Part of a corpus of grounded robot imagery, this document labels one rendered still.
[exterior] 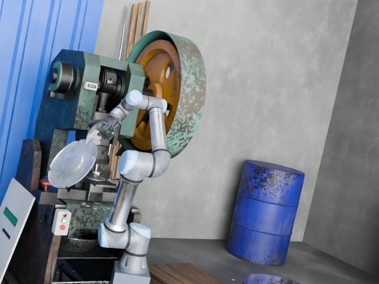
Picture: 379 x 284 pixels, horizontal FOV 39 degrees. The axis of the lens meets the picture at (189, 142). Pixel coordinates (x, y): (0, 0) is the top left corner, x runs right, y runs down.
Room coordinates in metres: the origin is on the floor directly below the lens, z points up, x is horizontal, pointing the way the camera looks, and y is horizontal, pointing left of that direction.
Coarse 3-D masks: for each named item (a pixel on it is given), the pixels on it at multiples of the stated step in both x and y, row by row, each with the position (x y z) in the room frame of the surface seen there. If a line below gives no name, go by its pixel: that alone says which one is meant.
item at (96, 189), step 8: (88, 176) 3.15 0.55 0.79; (96, 176) 3.20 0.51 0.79; (88, 184) 3.12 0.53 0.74; (96, 184) 2.99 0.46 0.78; (104, 184) 3.04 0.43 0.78; (112, 184) 3.09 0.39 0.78; (88, 192) 3.11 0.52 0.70; (96, 192) 3.13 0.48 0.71; (88, 200) 3.11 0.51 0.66; (96, 200) 3.13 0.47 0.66
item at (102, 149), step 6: (96, 108) 3.25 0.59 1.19; (96, 114) 3.18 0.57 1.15; (102, 114) 3.20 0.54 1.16; (108, 114) 3.22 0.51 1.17; (102, 144) 3.22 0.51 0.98; (108, 144) 3.24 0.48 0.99; (102, 150) 3.19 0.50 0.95; (108, 150) 3.25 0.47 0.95; (96, 156) 3.17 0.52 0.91; (102, 156) 3.20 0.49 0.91
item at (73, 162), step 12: (72, 144) 2.73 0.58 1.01; (84, 144) 2.68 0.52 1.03; (60, 156) 2.71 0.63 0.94; (72, 156) 2.65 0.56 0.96; (84, 156) 2.62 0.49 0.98; (60, 168) 2.64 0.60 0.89; (72, 168) 2.59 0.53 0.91; (84, 168) 2.56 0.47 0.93; (60, 180) 2.58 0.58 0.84; (72, 180) 2.54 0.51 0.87
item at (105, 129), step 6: (108, 120) 2.76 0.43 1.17; (114, 120) 2.74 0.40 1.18; (120, 120) 2.75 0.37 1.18; (102, 126) 2.72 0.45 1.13; (108, 126) 2.69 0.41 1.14; (114, 126) 2.73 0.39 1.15; (102, 132) 2.71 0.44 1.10; (108, 132) 2.69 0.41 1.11; (114, 132) 2.73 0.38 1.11; (108, 138) 2.71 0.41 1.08
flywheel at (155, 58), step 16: (144, 48) 3.63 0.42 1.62; (160, 48) 3.46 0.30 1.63; (176, 48) 3.32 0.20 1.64; (144, 64) 3.66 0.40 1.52; (160, 64) 3.50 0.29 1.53; (176, 64) 3.27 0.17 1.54; (160, 80) 3.46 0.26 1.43; (176, 80) 3.31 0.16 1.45; (160, 96) 3.41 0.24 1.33; (176, 96) 3.21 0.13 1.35; (144, 112) 3.56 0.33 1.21; (144, 128) 3.53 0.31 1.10; (144, 144) 3.42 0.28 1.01
